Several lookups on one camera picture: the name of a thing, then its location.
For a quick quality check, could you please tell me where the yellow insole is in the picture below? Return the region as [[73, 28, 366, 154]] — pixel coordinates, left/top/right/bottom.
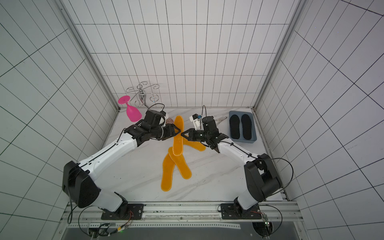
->
[[168, 147, 192, 180], [161, 154, 176, 192], [183, 139, 206, 152], [173, 116, 184, 156]]

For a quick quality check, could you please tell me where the yellow insole bottom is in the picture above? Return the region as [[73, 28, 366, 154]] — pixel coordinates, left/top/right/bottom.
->
[[161, 154, 176, 192]]

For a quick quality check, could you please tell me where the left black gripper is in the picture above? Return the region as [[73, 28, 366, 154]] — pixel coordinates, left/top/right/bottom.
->
[[151, 123, 182, 141]]

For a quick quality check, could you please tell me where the black insole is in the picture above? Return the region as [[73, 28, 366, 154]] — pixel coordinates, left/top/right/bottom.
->
[[241, 114, 253, 141], [230, 115, 240, 140]]

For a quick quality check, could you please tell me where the blue storage box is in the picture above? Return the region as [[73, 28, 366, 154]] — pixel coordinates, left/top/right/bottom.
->
[[229, 111, 257, 144]]

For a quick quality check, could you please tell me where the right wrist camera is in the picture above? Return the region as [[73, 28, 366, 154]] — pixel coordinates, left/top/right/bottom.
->
[[190, 114, 202, 130]]

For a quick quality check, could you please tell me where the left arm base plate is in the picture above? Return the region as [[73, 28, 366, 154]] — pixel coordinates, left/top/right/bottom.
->
[[101, 203, 145, 221]]

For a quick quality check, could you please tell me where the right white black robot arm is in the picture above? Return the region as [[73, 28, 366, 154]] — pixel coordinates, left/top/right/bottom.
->
[[181, 114, 283, 216]]

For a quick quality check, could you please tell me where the silver metal glass rack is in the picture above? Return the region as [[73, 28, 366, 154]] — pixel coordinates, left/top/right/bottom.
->
[[125, 81, 160, 109]]

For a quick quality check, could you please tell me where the aluminium mounting rail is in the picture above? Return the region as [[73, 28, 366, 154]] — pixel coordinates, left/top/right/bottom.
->
[[58, 201, 304, 234]]

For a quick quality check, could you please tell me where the pink plastic wine glass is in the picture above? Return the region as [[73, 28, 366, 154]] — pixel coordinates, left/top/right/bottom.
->
[[118, 96, 142, 123]]

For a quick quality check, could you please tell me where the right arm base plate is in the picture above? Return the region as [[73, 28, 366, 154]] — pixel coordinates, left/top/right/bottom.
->
[[219, 203, 262, 220]]

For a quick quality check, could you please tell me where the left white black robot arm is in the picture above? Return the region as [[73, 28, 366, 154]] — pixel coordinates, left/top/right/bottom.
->
[[62, 110, 181, 218]]

